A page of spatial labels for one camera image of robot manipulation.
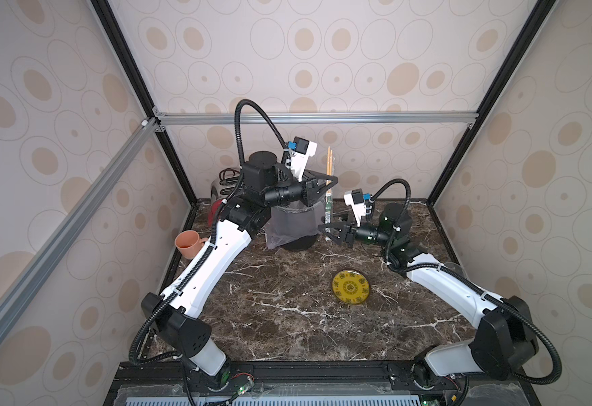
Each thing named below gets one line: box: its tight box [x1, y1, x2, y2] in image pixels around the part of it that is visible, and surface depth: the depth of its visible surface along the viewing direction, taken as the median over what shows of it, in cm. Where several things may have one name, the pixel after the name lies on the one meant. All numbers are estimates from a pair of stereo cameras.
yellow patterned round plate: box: [331, 269, 371, 305], surface depth 94 cm
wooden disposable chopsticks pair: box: [326, 146, 334, 186], surface depth 60 cm
